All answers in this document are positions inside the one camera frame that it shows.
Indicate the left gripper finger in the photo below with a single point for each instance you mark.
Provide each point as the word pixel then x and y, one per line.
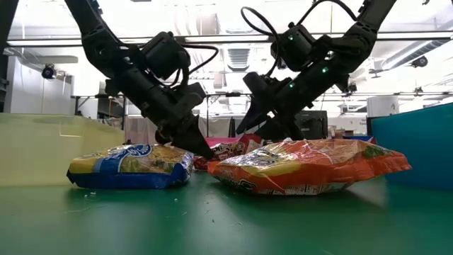
pixel 163 136
pixel 193 138

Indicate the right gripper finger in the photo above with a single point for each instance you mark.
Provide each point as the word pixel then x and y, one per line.
pixel 283 129
pixel 260 95

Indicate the red Maruchan noodle pack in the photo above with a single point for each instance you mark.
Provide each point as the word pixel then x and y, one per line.
pixel 226 150

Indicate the blue Maruchan noodle pack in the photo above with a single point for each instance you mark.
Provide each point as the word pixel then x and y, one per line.
pixel 134 166

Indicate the orange Maruchan noodle pack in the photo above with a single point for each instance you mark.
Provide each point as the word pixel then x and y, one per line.
pixel 311 166

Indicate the white storage box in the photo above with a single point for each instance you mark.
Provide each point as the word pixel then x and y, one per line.
pixel 141 129

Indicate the black computer monitor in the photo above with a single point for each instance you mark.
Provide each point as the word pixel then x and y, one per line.
pixel 315 124

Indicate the black ceiling spotlight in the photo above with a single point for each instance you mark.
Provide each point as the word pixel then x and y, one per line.
pixel 351 88
pixel 419 62
pixel 49 72

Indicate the small blue box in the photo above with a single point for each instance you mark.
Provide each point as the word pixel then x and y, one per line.
pixel 357 138

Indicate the blue plastic bin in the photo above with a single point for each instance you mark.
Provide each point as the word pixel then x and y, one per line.
pixel 417 148

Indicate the translucent yellow plastic bin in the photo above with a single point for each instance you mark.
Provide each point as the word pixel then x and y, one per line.
pixel 42 152

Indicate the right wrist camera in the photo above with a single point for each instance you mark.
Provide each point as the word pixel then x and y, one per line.
pixel 293 47

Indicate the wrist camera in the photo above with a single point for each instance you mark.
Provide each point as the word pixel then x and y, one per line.
pixel 293 47
pixel 164 53

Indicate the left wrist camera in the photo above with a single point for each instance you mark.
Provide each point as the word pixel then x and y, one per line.
pixel 164 53

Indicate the black ceiling light rail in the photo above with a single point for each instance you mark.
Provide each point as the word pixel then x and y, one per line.
pixel 212 37

